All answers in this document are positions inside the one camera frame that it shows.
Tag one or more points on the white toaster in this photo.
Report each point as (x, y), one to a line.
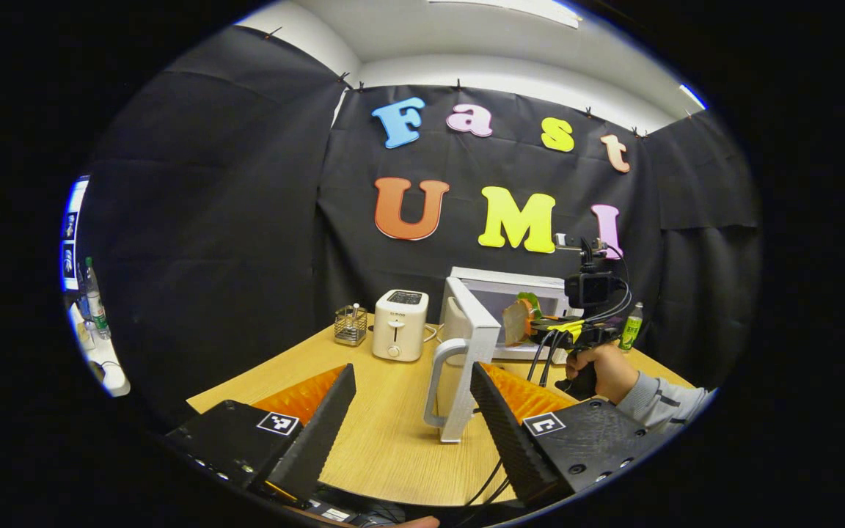
(399, 330)

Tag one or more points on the white side table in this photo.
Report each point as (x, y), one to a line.
(103, 359)

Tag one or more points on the bread sandwich with lettuce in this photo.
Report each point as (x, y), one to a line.
(514, 323)

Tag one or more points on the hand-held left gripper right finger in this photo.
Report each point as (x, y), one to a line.
(510, 447)

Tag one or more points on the small ceiling light panel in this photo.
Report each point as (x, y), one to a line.
(692, 97)

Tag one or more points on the green drink bottle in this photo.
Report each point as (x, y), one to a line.
(630, 330)

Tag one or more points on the wall poster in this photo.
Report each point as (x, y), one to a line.
(70, 235)

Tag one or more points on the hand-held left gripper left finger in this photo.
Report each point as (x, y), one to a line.
(320, 440)

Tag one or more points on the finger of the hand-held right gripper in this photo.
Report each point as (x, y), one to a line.
(529, 326)

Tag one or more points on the clear water bottle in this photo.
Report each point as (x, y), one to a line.
(97, 308)

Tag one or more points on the white microwave oven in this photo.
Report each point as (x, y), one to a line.
(474, 345)

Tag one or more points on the black backdrop cloth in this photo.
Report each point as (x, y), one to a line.
(246, 220)

